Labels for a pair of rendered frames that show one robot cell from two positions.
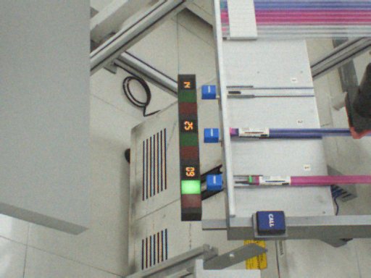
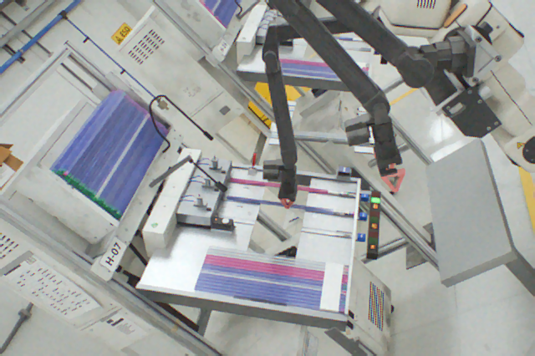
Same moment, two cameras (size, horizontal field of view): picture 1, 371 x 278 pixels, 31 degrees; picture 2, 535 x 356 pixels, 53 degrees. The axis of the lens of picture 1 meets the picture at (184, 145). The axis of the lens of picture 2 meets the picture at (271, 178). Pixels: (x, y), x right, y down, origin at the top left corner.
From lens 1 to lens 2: 2.29 m
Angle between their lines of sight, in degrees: 81
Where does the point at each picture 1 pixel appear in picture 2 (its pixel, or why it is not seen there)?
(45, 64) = (457, 204)
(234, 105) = (348, 229)
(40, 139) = (452, 175)
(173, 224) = (364, 317)
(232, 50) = (342, 259)
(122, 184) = not seen: outside the picture
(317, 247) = not seen: hidden behind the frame
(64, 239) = (433, 332)
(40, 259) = (446, 312)
